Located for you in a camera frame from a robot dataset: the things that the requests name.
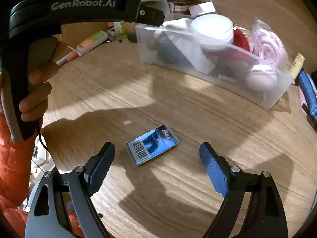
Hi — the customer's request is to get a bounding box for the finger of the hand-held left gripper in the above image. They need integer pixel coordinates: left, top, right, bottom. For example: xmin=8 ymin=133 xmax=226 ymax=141
xmin=137 ymin=2 xmax=165 ymax=27

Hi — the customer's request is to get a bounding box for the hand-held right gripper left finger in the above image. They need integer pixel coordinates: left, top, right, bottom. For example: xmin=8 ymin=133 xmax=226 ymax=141
xmin=25 ymin=142 xmax=116 ymax=238

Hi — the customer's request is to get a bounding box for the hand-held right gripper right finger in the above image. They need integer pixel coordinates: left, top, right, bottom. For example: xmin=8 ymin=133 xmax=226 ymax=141
xmin=199 ymin=142 xmax=289 ymax=238

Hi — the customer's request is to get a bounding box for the blue card pack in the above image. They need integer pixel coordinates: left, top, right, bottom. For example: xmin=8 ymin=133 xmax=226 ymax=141
xmin=126 ymin=124 xmax=179 ymax=166

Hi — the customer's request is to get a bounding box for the clear plastic storage box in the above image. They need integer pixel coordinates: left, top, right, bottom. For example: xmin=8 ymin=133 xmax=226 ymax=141
xmin=135 ymin=17 xmax=295 ymax=110

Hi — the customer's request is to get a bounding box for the pink rope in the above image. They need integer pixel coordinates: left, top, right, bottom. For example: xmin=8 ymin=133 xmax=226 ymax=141
xmin=248 ymin=18 xmax=288 ymax=68

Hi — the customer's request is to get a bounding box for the person's left forearm orange sleeve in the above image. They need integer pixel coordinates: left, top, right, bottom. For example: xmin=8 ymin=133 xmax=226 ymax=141
xmin=0 ymin=109 xmax=83 ymax=238

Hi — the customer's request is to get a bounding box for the wooden desktop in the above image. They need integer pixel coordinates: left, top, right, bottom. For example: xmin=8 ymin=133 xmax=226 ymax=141
xmin=25 ymin=0 xmax=317 ymax=238

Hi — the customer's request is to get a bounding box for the person's left hand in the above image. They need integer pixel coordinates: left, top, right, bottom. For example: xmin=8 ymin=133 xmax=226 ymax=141
xmin=19 ymin=41 xmax=69 ymax=122

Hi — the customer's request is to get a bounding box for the dark grey item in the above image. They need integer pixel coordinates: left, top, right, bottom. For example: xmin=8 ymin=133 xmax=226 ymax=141
xmin=151 ymin=33 xmax=189 ymax=64

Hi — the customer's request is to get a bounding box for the orange white tube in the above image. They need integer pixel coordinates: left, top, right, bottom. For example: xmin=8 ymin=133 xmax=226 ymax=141
xmin=75 ymin=31 xmax=109 ymax=56

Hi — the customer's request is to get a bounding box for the small white box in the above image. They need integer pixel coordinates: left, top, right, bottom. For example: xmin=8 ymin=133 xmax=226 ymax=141
xmin=189 ymin=2 xmax=216 ymax=16

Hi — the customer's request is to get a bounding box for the white cloth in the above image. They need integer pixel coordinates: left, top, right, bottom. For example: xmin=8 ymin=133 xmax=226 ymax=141
xmin=154 ymin=18 xmax=216 ymax=75

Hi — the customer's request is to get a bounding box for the white cream jar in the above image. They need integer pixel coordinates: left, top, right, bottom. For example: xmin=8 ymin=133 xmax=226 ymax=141
xmin=191 ymin=13 xmax=235 ymax=53

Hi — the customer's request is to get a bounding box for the red fabric charm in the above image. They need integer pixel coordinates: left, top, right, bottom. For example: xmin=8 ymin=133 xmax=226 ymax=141
xmin=210 ymin=28 xmax=256 ymax=63

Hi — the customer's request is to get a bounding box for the pink round case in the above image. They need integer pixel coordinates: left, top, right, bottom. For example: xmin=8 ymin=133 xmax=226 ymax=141
xmin=245 ymin=64 xmax=279 ymax=93

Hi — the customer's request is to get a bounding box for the pink flat item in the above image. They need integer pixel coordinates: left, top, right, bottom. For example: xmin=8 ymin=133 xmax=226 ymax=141
xmin=298 ymin=89 xmax=309 ymax=110

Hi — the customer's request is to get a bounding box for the blue zipper pouch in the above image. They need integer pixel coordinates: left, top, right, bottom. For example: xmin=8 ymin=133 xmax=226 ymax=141
xmin=298 ymin=70 xmax=317 ymax=122

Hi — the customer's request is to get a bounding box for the yellow lip balm tube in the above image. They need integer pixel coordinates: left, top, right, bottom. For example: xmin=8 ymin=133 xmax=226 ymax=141
xmin=290 ymin=53 xmax=306 ymax=83

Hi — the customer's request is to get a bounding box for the black cable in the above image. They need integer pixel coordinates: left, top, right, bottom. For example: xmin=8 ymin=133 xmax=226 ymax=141
xmin=37 ymin=119 xmax=50 ymax=152

